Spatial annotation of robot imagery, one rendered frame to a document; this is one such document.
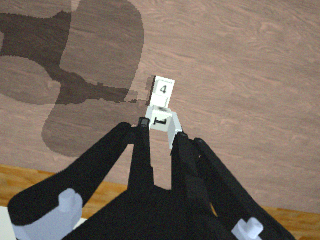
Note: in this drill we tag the white cube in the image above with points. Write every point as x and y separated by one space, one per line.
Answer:
161 117
163 88

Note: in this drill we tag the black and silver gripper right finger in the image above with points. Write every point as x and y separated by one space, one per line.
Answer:
232 203

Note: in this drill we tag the white rectangular tray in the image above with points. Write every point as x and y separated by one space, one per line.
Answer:
157 99

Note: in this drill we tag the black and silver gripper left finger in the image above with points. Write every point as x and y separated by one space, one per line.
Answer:
50 209

